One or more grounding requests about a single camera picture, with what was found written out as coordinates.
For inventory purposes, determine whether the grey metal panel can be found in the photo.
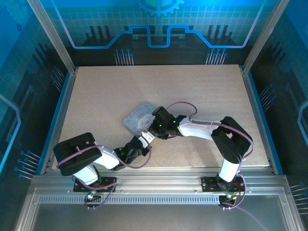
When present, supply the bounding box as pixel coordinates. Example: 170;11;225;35
14;193;305;231

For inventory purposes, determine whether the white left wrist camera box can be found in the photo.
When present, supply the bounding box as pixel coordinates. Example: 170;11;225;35
138;131;155;148

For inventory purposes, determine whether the aluminium side rail blue edge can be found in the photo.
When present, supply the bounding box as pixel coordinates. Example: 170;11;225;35
240;66;284;175
39;67;79;175

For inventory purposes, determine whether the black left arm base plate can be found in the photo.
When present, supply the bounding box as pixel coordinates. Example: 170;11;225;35
73;176;118;193

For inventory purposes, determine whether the aluminium frame post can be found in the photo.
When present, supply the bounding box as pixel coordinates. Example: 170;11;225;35
242;0;291;75
26;0;79;74

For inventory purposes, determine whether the slotted grey cable duct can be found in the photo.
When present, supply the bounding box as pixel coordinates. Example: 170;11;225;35
38;196;223;205

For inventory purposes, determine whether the small circuit board with LEDs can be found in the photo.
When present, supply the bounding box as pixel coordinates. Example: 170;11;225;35
218;193;238;210
84;191;102;210

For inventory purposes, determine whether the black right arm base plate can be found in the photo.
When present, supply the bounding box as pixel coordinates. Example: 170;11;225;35
200;175;246;193

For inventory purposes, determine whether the aluminium mounting rail beam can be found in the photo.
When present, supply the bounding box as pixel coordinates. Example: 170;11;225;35
32;167;288;197

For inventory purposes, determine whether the cartoon print tin box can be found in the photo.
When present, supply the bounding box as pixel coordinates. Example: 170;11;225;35
122;102;157;136

